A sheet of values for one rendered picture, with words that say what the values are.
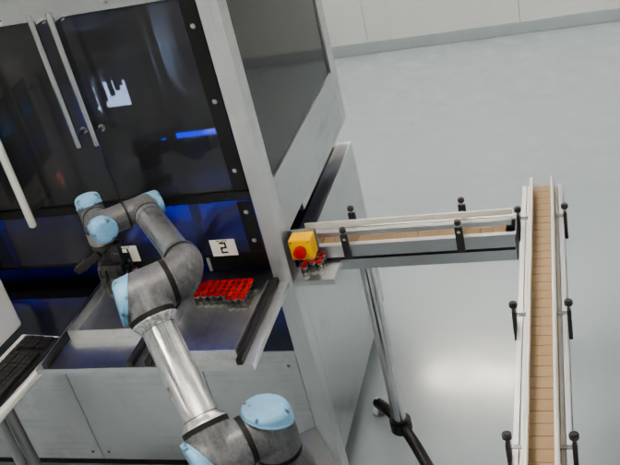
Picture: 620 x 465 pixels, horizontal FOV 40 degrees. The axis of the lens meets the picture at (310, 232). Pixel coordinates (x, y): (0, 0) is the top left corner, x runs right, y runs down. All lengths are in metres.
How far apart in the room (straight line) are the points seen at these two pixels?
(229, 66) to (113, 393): 1.41
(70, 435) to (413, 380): 1.38
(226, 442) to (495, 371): 1.77
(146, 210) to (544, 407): 1.15
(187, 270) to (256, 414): 0.38
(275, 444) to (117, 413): 1.40
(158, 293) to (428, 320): 2.01
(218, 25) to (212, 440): 1.08
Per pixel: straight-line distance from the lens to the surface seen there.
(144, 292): 2.07
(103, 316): 2.83
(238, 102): 2.43
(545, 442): 1.95
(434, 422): 3.39
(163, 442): 3.37
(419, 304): 3.99
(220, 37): 2.37
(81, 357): 2.69
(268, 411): 2.02
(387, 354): 3.00
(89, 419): 3.44
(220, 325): 2.59
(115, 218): 2.43
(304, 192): 2.86
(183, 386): 2.03
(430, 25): 7.12
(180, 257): 2.11
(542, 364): 2.14
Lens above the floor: 2.31
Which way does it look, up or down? 29 degrees down
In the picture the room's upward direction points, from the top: 14 degrees counter-clockwise
